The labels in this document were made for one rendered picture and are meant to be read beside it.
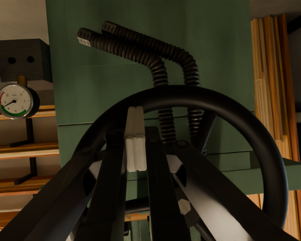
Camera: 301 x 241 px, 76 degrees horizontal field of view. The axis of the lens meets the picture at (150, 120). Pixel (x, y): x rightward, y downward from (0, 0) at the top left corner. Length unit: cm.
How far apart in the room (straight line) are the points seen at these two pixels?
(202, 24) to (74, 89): 31
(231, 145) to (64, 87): 39
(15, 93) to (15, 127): 315
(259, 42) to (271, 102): 50
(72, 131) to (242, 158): 38
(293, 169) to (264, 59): 141
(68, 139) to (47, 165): 297
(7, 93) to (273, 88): 173
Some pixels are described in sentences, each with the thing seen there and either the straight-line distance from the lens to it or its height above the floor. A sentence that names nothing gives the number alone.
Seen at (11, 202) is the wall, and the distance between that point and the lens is 386.
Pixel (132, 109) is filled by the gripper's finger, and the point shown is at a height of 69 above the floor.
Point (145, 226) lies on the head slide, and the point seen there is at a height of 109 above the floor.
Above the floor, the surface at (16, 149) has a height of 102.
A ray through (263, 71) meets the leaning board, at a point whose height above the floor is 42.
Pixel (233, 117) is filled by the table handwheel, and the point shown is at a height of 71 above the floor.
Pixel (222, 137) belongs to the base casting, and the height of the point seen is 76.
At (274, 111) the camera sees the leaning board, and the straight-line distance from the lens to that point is 185.
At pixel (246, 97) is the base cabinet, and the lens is 48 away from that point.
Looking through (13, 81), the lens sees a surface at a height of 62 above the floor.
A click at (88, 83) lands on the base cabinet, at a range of 44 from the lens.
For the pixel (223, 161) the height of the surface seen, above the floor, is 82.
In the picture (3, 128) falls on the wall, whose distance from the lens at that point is 367.
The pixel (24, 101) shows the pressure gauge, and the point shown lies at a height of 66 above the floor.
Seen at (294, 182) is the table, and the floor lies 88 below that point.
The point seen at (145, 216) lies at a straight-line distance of 57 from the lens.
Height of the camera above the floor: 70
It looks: 2 degrees up
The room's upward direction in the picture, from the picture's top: 176 degrees clockwise
